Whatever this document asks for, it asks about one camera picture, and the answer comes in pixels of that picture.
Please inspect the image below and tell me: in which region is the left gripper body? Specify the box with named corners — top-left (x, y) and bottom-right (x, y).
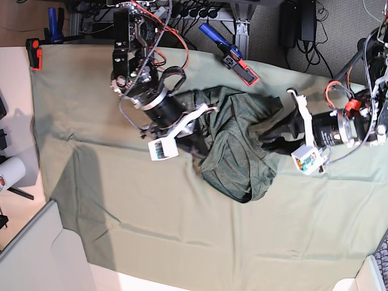
top-left (284, 110), bottom-right (376, 149)

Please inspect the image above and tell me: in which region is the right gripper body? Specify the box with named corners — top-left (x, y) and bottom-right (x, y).
top-left (134, 90), bottom-right (192, 139)

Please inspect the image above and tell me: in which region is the green T-shirt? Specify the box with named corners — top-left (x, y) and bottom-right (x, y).
top-left (176, 86), bottom-right (284, 203)

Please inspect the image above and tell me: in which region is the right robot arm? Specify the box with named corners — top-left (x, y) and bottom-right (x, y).
top-left (110, 1), bottom-right (210, 161)

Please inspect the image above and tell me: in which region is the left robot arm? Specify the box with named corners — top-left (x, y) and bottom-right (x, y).
top-left (249, 18), bottom-right (387, 155)

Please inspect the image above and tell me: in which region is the blue orange clamp, middle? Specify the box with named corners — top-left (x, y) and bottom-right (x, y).
top-left (199, 23), bottom-right (259, 87)

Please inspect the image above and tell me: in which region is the blue orange clamp,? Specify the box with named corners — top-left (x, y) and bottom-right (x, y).
top-left (25, 7), bottom-right (84, 71)
top-left (199, 23), bottom-right (259, 87)

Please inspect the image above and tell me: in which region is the light green table cloth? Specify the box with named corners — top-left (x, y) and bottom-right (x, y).
top-left (31, 45), bottom-right (387, 290)

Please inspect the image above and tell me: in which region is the black power adapter,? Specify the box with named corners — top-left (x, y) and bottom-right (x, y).
top-left (299, 0), bottom-right (317, 42)
top-left (278, 1), bottom-right (298, 49)

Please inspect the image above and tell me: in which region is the blue orange clamp, left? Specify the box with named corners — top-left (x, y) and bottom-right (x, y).
top-left (25, 7), bottom-right (84, 71)

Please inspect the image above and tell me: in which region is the white paper roll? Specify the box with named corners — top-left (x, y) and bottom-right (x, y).
top-left (0, 156), bottom-right (26, 193)

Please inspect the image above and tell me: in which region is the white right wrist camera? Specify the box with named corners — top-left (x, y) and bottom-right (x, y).
top-left (148, 103), bottom-right (218, 161)

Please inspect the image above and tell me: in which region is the aluminium frame post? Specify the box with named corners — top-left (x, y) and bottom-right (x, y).
top-left (230, 1), bottom-right (256, 59)

